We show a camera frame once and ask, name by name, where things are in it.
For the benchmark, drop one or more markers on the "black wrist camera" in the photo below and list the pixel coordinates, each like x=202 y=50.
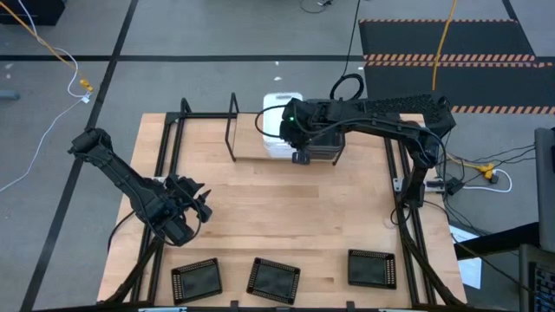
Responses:
x=181 y=232
x=301 y=157

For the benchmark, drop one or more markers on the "white paper sheet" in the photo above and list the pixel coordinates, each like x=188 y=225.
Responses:
x=470 y=268

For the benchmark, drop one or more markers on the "black cabinet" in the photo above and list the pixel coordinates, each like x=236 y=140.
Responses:
x=30 y=11

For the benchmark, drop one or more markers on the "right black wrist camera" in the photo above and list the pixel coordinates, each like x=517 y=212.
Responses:
x=301 y=157

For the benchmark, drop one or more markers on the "black table edge clamp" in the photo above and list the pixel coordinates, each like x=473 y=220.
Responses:
x=350 y=307
x=234 y=306

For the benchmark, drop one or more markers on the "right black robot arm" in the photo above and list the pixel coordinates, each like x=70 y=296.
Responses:
x=403 y=106

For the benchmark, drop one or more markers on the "yellow power plug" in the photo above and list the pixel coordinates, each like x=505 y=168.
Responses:
x=486 y=170

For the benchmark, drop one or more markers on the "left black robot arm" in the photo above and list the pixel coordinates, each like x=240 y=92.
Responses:
x=117 y=173

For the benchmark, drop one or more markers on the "black hazard-striped floor mat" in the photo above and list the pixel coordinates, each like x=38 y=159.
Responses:
x=477 y=39

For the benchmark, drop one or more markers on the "grey keyboard device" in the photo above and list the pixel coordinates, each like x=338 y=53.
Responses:
x=539 y=281

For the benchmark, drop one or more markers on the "grey monitor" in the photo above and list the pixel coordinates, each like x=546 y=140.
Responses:
x=545 y=186

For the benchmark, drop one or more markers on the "grey floor object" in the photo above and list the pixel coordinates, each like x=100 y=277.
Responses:
x=8 y=95

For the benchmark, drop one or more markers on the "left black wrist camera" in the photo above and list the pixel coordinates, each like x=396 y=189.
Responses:
x=181 y=232

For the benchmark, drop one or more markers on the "black aluminium table frame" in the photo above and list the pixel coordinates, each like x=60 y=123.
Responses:
x=204 y=115

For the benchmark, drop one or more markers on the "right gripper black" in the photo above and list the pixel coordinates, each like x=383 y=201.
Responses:
x=303 y=121

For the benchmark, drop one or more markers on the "black power adapter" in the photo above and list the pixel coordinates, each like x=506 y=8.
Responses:
x=455 y=186

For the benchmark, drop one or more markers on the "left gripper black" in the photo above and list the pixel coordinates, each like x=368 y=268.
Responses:
x=180 y=197

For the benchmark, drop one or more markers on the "silver frame bracket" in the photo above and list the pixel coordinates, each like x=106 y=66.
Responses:
x=397 y=185

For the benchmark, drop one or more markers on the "white plastic basket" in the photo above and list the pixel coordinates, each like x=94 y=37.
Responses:
x=272 y=122

